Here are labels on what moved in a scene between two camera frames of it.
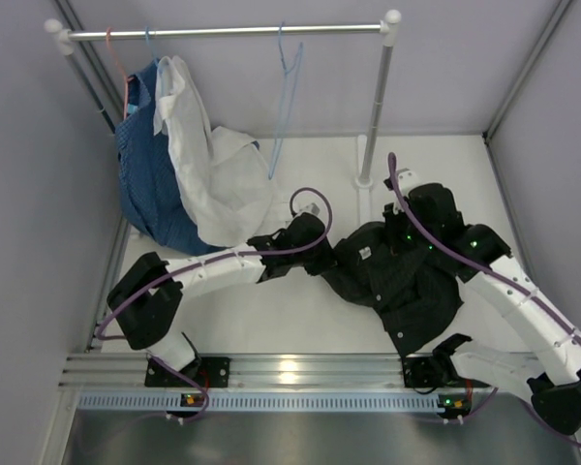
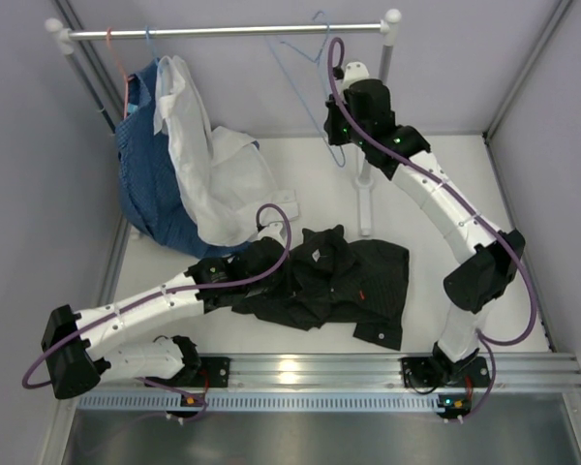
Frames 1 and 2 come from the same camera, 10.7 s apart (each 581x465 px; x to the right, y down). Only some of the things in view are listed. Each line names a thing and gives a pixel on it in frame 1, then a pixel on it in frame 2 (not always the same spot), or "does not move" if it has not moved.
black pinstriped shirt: (417, 294) → (331, 278)
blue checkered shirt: (149, 175) does not move
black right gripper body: (396, 227) → (340, 128)
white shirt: (226, 182) does not move
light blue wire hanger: (286, 68) → (340, 152)
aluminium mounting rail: (246, 373) does not move
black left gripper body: (316, 261) → (255, 285)
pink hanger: (128, 77) does not move
